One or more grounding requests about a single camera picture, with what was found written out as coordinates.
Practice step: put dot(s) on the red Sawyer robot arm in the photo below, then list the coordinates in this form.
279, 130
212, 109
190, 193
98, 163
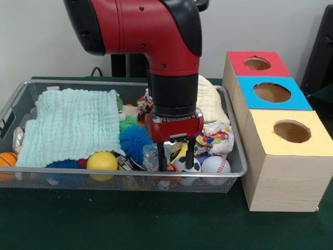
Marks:
135, 26

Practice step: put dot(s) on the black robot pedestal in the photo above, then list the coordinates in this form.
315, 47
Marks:
119, 65

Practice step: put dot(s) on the blue spiky rubber ball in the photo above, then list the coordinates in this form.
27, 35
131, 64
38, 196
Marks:
135, 140

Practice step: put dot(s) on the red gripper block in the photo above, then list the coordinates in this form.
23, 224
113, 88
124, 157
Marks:
174, 129

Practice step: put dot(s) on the light blue muslin cloth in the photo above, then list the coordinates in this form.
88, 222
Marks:
70, 125

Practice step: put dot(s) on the small white baseball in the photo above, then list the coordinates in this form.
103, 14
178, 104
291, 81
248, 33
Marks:
216, 166

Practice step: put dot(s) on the colourful crumpled fabric scrunchie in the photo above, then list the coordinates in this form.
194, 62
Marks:
143, 104

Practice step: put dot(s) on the crumpled white colourful-dotted wrapper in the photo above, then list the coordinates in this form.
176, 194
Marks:
216, 140

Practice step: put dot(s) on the wooden box with three holes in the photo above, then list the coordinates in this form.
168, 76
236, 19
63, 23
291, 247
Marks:
286, 182

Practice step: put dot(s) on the cream muslin cloth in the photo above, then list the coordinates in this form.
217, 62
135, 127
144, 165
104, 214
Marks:
210, 104

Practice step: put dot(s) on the crumpled clear plastic bottle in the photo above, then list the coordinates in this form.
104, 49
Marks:
149, 156

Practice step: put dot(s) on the yellow foam ball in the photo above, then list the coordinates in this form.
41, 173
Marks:
101, 161

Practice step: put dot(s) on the small soccer ball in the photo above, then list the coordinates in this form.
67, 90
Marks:
179, 163

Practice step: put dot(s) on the small orange basketball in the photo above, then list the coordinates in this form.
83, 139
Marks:
7, 159

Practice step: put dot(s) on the black chair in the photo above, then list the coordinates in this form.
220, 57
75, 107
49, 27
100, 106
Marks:
320, 52

